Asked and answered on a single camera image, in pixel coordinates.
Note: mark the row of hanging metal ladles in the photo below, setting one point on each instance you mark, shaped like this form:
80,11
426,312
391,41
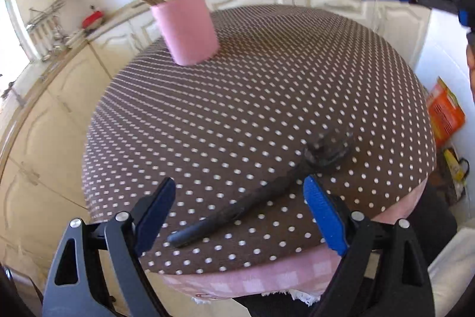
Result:
52,40

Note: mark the red lidded bowl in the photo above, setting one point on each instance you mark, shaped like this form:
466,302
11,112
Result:
93,18

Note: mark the brown polka dot tablecloth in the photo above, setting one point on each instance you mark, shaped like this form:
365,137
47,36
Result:
259,98

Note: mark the kitchen window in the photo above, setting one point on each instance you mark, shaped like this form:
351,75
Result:
15,34

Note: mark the orange bag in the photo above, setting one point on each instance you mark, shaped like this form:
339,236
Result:
445,112

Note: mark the person's white garment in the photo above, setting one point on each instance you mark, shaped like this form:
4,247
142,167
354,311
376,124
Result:
456,276

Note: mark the metal wall utensil rack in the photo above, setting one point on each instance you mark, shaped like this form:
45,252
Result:
42,14

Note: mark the person's right hand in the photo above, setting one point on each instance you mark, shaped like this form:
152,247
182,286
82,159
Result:
471,60

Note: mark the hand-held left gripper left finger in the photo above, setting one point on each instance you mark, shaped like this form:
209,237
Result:
157,213

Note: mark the pink utensil cup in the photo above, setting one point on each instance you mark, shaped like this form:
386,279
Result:
185,31

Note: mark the pink checked tablecloth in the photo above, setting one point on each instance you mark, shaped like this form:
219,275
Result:
259,281

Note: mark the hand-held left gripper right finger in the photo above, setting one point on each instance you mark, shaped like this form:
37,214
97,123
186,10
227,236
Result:
323,216

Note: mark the person's dark clothing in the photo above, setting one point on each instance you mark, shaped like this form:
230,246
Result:
434,220

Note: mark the yellow and black bag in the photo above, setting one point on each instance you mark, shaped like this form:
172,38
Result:
453,164

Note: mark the black spoon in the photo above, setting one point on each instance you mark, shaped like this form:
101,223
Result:
237,207

